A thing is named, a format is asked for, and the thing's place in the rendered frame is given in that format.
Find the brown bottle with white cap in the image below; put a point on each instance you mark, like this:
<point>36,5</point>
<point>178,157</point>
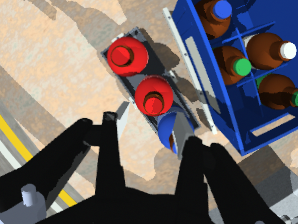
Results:
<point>267,51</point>

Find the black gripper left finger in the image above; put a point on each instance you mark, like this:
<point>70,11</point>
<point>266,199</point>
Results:
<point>27,192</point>

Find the brown bottle with blue cap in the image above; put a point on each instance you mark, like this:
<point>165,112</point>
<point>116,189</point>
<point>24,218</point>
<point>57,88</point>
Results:
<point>214,17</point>

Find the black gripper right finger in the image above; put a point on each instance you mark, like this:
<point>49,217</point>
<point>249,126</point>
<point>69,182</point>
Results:
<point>237,199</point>

